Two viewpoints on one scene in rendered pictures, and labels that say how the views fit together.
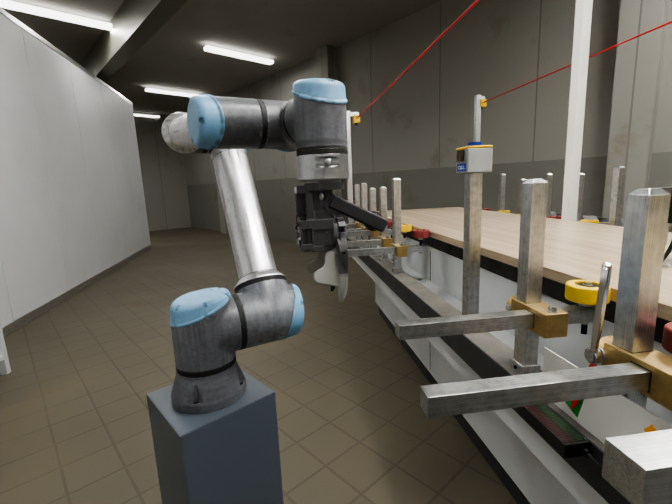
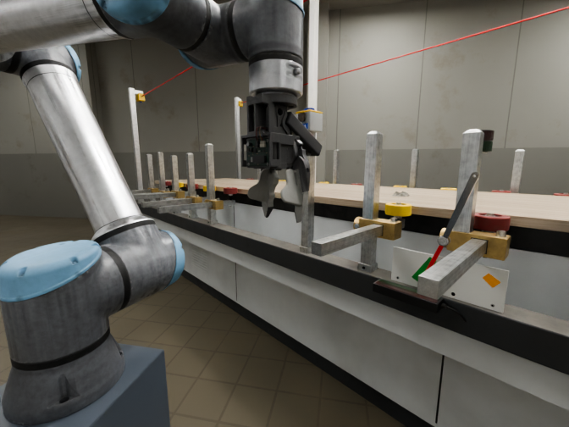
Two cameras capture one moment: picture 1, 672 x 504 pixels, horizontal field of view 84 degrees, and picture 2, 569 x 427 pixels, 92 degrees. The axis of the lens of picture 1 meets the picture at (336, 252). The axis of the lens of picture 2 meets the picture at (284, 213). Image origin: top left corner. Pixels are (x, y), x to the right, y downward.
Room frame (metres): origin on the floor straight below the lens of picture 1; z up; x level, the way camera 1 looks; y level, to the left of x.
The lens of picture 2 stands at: (0.27, 0.30, 1.02)
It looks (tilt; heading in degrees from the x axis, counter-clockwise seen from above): 10 degrees down; 323
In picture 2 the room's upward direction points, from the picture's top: straight up
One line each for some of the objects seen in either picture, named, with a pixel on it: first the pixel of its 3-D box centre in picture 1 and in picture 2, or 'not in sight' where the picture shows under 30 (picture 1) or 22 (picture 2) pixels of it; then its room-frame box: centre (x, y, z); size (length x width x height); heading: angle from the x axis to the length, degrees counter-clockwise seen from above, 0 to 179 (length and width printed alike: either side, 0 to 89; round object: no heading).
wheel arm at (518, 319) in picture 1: (498, 322); (366, 234); (0.73, -0.33, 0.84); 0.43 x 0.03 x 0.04; 97
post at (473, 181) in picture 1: (471, 253); (307, 193); (1.04, -0.39, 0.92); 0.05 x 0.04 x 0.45; 7
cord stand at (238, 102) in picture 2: (478, 164); (240, 147); (3.21, -1.24, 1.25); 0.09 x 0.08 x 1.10; 7
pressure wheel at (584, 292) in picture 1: (585, 308); (397, 219); (0.75, -0.53, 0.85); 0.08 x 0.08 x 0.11
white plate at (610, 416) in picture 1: (595, 408); (441, 275); (0.56, -0.42, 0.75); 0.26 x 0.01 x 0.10; 7
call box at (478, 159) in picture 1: (473, 161); (308, 123); (1.04, -0.39, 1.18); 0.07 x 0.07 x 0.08; 7
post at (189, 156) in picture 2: (383, 230); (191, 191); (2.02, -0.27, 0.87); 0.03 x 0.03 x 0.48; 7
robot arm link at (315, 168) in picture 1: (323, 170); (277, 84); (0.67, 0.02, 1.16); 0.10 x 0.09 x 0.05; 12
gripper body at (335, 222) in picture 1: (321, 217); (273, 135); (0.67, 0.02, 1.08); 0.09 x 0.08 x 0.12; 102
